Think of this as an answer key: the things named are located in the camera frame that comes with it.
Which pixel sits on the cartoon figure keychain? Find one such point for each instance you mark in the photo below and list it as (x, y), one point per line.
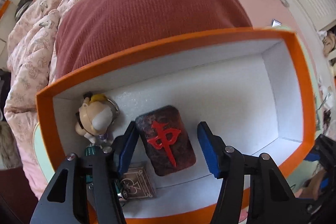
(96, 114)

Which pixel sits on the pink floral quilt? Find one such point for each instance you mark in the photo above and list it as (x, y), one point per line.
(32, 62)

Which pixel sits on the orange cardboard box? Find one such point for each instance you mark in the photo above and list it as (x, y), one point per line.
(252, 88)

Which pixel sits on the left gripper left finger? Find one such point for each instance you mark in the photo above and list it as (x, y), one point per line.
(65, 197)

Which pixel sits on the green cartoon lap table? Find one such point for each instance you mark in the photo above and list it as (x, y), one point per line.
(41, 154)

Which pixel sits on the red mahjong tile block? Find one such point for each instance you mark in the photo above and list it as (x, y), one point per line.
(165, 140)

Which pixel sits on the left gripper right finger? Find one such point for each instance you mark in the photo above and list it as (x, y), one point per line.
(271, 200)

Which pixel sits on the red corduroy pillow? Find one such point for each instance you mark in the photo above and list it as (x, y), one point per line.
(93, 29)

